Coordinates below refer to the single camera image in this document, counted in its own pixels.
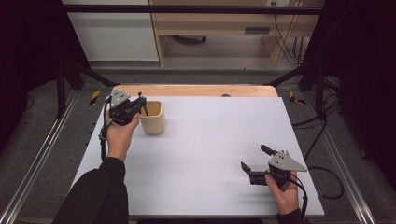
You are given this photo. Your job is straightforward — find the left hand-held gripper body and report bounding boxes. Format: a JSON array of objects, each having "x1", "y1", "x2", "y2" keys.
[{"x1": 108, "y1": 89, "x2": 140, "y2": 127}]

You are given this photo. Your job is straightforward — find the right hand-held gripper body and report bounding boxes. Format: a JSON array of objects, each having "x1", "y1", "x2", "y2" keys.
[{"x1": 248, "y1": 150, "x2": 308, "y2": 188}]

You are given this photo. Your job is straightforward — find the beige wooden pen holder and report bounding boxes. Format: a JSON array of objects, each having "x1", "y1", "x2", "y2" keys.
[{"x1": 137, "y1": 99, "x2": 167, "y2": 135}]

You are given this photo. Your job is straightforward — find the person's left hand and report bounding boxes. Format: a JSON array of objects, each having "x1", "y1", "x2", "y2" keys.
[{"x1": 106, "y1": 111, "x2": 142, "y2": 163}]

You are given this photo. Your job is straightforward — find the person's right hand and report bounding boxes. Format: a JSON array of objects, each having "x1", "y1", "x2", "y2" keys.
[{"x1": 264, "y1": 175, "x2": 301, "y2": 216}]

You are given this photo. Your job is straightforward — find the yellow black hazard tape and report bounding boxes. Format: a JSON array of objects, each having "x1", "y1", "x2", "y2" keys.
[
  {"x1": 288, "y1": 91, "x2": 306, "y2": 105},
  {"x1": 89, "y1": 89, "x2": 103, "y2": 106}
]

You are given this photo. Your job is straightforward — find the white table board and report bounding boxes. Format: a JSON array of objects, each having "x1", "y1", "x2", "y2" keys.
[{"x1": 69, "y1": 95, "x2": 325, "y2": 218}]

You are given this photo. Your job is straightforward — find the black metal stand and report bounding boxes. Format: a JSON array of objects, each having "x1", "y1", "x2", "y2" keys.
[
  {"x1": 55, "y1": 58, "x2": 121, "y2": 119},
  {"x1": 263, "y1": 61, "x2": 329, "y2": 121}
]

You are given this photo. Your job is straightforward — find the white cabinet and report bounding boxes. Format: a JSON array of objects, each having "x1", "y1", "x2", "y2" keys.
[{"x1": 61, "y1": 0, "x2": 160, "y2": 63}]

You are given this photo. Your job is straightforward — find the light wooden desk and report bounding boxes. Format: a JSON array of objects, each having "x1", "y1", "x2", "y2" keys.
[{"x1": 148, "y1": 0, "x2": 325, "y2": 67}]

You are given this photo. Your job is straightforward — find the black curtain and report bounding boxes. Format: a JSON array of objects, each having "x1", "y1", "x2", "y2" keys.
[
  {"x1": 300, "y1": 0, "x2": 396, "y2": 181},
  {"x1": 0, "y1": 0, "x2": 92, "y2": 153}
]

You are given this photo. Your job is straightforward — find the grey desk label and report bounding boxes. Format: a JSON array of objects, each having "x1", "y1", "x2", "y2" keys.
[{"x1": 244, "y1": 26, "x2": 272, "y2": 35}]

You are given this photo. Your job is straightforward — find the left hand-held gripper cable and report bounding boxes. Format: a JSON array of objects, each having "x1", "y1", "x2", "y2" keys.
[{"x1": 98, "y1": 95, "x2": 114, "y2": 162}]

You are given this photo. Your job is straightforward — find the hand-held gripper cable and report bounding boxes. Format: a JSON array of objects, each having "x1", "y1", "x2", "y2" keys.
[
  {"x1": 289, "y1": 173, "x2": 309, "y2": 218},
  {"x1": 98, "y1": 95, "x2": 114, "y2": 162}
]

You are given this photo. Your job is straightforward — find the right hand-held gripper cable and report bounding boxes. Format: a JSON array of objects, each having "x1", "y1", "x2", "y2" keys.
[{"x1": 289, "y1": 173, "x2": 309, "y2": 218}]

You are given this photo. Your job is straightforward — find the black floor cable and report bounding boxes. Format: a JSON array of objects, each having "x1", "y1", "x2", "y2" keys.
[{"x1": 292, "y1": 92, "x2": 346, "y2": 201}]

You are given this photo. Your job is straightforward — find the aluminium floor rail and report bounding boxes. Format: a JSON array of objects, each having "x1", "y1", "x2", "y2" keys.
[
  {"x1": 0, "y1": 89, "x2": 79, "y2": 224},
  {"x1": 302, "y1": 92, "x2": 378, "y2": 224}
]

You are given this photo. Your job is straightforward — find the black frame crossbar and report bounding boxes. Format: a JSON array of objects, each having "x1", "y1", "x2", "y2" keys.
[{"x1": 61, "y1": 4, "x2": 323, "y2": 16}]

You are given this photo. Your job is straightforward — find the black hanging cables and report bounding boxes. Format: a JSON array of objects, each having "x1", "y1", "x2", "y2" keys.
[{"x1": 270, "y1": 1, "x2": 305, "y2": 66}]

